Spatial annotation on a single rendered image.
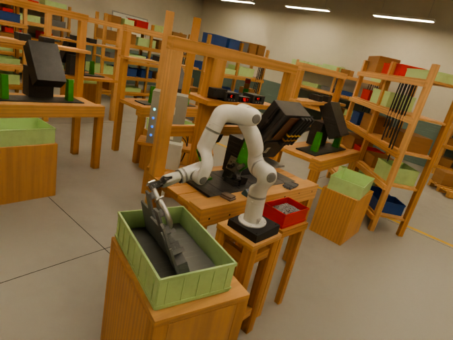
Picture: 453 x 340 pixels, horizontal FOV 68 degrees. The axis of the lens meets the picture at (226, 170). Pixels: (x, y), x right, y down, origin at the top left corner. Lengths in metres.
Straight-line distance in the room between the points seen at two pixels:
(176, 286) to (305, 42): 11.80
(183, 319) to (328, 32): 11.59
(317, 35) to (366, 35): 1.63
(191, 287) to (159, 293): 0.16
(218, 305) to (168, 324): 0.26
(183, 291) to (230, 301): 0.26
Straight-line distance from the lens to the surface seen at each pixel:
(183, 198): 2.44
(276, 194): 2.87
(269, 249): 2.36
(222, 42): 8.24
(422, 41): 11.64
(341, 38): 12.36
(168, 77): 2.55
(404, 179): 5.23
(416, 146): 5.14
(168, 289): 1.59
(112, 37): 9.98
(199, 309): 1.69
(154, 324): 1.61
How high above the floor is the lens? 1.91
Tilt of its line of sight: 19 degrees down
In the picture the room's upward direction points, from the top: 13 degrees clockwise
